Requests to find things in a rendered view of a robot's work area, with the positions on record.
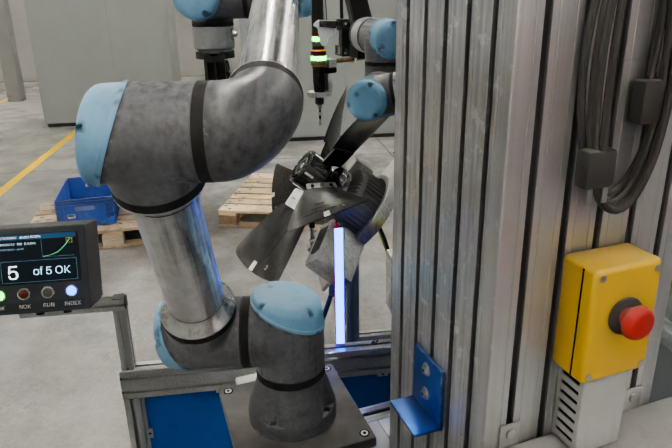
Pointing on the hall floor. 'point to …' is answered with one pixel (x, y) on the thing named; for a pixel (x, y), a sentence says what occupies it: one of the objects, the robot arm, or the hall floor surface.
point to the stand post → (352, 308)
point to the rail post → (136, 423)
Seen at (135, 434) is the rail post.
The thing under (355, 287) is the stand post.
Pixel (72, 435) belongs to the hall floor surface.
